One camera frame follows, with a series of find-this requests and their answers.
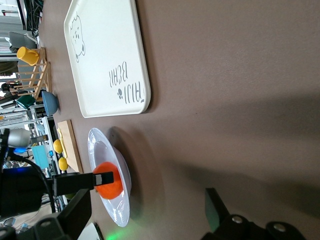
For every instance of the yellow lemon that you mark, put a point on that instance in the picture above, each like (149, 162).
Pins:
(63, 164)
(57, 146)

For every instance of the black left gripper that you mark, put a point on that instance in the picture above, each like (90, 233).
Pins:
(20, 192)

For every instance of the blue bowl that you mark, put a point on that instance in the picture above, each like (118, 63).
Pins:
(51, 103)

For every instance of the orange fruit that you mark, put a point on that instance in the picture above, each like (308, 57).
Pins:
(110, 191)

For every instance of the white round plate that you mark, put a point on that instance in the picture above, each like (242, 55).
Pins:
(120, 170)

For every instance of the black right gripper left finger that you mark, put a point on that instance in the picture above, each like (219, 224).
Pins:
(75, 215)

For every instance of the cream bear print tray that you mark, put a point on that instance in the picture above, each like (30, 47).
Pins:
(107, 57)

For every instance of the yellow mug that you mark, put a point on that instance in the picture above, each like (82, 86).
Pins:
(27, 56)

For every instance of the wooden cutting board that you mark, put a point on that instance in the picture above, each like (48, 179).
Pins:
(72, 145)

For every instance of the wooden mug rack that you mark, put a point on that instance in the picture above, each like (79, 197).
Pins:
(42, 75)

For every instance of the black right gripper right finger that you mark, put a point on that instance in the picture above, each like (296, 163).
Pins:
(222, 222)

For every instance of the grey cup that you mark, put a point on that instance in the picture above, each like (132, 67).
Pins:
(21, 41)

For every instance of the dark green mug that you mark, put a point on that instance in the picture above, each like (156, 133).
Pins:
(26, 102)

